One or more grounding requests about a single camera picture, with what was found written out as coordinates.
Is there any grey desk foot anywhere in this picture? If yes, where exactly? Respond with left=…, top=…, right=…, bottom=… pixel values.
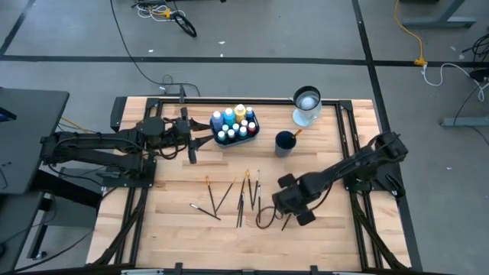
left=439, top=115, right=489, bottom=128

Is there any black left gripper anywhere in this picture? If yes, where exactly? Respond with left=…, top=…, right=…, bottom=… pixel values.
left=164, top=108, right=216, bottom=165

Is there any dark blue plastic cup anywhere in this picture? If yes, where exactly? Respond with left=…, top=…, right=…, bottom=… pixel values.
left=274, top=130, right=298, bottom=158

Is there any grey desk leg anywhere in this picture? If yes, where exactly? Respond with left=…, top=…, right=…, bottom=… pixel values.
left=400, top=0, right=478, bottom=30

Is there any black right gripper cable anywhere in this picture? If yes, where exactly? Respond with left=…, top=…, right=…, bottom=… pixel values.
left=254, top=205, right=286, bottom=231

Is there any black table frame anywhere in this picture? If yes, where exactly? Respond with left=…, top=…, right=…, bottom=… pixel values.
left=86, top=95, right=423, bottom=275

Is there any blue-grey plastic bin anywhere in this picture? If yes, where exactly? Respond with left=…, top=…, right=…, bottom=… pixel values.
left=209, top=110, right=261, bottom=149

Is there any large yellow paint bottle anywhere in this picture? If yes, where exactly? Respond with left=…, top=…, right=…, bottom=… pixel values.
left=234, top=103, right=248, bottom=124

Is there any black side desk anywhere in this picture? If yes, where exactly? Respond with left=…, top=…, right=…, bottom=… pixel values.
left=0, top=87, right=70, bottom=196

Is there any yellow extension cable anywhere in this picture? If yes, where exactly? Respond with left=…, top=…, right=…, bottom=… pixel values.
left=393, top=0, right=428, bottom=68

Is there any white floor cable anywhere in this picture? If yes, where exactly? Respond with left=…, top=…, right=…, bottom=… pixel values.
left=421, top=62, right=485, bottom=103

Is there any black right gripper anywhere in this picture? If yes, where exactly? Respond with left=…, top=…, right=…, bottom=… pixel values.
left=271, top=173, right=318, bottom=227

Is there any white cable coil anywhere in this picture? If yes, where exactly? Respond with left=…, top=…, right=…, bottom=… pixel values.
left=133, top=2, right=173, bottom=20

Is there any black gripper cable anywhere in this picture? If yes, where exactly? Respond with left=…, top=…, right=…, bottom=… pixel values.
left=157, top=125, right=181, bottom=160
left=254, top=205, right=286, bottom=231

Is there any large purple paint bottle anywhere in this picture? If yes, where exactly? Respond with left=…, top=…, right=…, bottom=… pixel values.
left=211, top=110, right=225, bottom=133

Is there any black looped cable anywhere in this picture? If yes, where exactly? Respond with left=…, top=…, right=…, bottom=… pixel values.
left=171, top=10, right=199, bottom=39

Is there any long black floor cable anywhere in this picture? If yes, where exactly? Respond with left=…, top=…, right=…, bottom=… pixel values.
left=109, top=0, right=202, bottom=97

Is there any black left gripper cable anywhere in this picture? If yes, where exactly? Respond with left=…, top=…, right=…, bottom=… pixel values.
left=157, top=125, right=181, bottom=160

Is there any black cable tangle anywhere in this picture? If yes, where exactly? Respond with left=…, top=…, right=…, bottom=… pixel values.
left=461, top=32, right=489, bottom=70

